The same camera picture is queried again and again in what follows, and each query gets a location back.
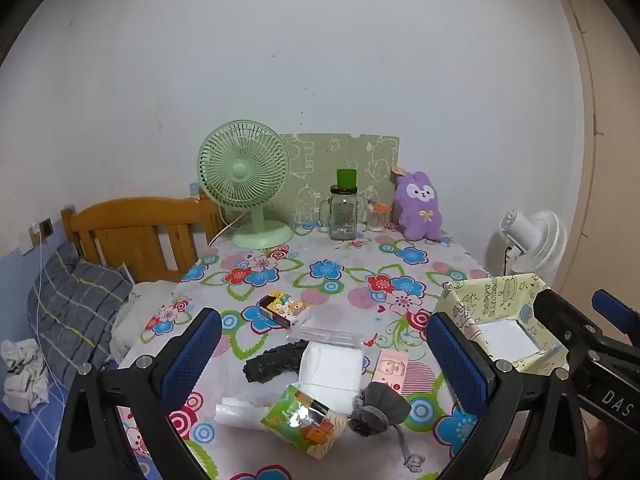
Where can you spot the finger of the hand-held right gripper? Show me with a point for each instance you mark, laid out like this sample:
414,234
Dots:
565,325
617,310

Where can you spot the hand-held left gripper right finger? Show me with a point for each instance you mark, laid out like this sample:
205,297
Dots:
460,360

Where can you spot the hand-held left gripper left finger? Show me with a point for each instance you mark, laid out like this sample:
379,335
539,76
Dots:
195,355

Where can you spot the yellow-green cartoon storage box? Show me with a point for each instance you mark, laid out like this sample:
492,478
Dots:
500,300

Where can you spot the pink tissue packet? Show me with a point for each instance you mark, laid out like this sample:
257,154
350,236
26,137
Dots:
391,371

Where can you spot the white plastic bag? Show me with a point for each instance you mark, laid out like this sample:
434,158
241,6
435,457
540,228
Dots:
240,412

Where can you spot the black knobbly cloth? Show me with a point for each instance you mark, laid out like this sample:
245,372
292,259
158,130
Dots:
270,362

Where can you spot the small cartoon print box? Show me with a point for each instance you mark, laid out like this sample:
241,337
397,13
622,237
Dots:
282,310

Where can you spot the green snack packet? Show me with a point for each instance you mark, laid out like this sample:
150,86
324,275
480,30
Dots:
300,420

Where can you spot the white tissue pack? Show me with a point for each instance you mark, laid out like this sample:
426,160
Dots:
332,375

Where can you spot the clear plastic bag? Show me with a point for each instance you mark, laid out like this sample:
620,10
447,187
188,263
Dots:
325,336

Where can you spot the white standing fan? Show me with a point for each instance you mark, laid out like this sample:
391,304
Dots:
535,240

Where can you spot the grey plaid pillow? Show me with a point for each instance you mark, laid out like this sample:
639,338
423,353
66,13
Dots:
75,310

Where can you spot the floral tablecloth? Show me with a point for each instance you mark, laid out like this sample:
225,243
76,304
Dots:
350,280

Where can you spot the wooden bed headboard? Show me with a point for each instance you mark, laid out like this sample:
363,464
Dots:
130,230

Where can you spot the beige door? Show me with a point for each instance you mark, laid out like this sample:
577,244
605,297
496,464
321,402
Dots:
615,160

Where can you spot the purple plush bunny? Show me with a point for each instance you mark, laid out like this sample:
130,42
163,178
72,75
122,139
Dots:
420,210

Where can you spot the small glass cup orange lid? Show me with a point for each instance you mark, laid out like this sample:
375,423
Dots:
377,219

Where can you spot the crumpled grey-white cloth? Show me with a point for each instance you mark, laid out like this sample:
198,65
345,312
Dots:
22,375

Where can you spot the blue checked bed sheet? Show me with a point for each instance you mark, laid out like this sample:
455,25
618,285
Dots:
35,435

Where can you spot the glass jar with green lid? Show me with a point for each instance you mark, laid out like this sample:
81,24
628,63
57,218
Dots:
342,215

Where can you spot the green desk fan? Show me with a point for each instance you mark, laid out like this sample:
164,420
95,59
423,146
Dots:
240,170

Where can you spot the small blue wall sticker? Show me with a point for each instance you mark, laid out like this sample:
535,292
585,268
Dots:
194,188

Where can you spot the wall socket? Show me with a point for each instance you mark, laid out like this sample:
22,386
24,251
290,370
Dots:
46,227

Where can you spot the green cartoon wall board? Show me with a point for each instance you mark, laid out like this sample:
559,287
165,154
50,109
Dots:
340,152

